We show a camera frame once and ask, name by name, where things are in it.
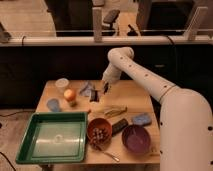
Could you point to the green plastic tray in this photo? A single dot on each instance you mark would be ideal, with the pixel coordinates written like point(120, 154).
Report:
point(52, 138)

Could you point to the wooden table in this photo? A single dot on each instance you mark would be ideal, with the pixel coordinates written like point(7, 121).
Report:
point(124, 93)

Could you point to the metal spoon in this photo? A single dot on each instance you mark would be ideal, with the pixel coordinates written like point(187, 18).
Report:
point(96, 147)

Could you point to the crumpled blue cloth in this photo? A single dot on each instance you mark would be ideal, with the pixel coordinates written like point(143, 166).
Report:
point(86, 89)

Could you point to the clear plastic cup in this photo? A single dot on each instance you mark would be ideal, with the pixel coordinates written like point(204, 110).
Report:
point(62, 84)

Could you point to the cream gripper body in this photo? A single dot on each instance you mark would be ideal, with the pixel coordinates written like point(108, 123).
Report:
point(106, 85)

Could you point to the white horizontal rail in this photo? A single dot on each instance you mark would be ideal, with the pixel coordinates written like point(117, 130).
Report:
point(106, 41)

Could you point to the black office chair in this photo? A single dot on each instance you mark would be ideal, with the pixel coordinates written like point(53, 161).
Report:
point(110, 19)

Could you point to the light blue lid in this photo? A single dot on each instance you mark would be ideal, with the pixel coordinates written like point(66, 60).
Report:
point(53, 105)

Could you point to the orange bowl with beads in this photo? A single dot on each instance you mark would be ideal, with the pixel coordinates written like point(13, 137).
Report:
point(99, 131)

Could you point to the blue sponge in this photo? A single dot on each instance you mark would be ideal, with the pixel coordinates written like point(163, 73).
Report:
point(142, 119)

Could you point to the black rectangular block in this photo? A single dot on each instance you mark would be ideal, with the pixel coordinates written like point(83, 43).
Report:
point(119, 126)

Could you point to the purple bowl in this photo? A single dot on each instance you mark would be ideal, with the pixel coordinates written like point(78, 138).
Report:
point(136, 139)

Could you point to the orange apple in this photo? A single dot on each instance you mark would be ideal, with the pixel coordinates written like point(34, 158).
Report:
point(70, 95)

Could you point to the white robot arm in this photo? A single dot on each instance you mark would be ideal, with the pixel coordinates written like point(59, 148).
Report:
point(186, 118)

